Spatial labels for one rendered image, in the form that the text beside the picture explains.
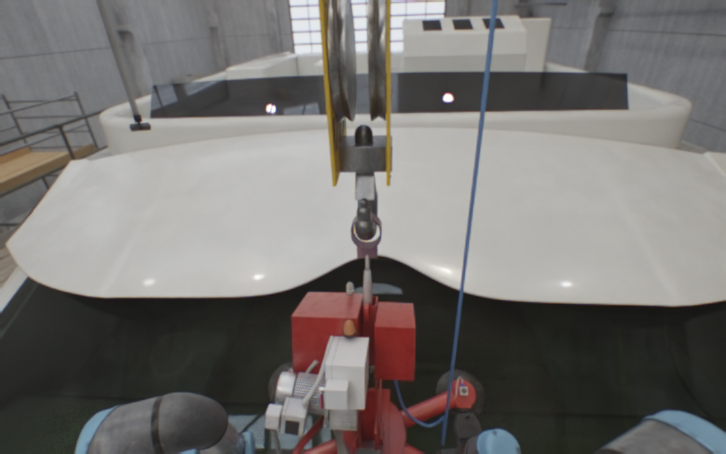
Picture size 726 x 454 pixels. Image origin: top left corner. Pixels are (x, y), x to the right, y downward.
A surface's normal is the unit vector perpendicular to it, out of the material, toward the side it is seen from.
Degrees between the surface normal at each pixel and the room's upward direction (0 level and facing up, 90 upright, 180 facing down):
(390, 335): 72
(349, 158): 90
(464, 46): 61
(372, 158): 90
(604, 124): 90
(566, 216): 20
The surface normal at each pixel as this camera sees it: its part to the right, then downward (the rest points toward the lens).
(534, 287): -0.03, -0.64
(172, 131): -0.06, 0.49
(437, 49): -0.07, 0.00
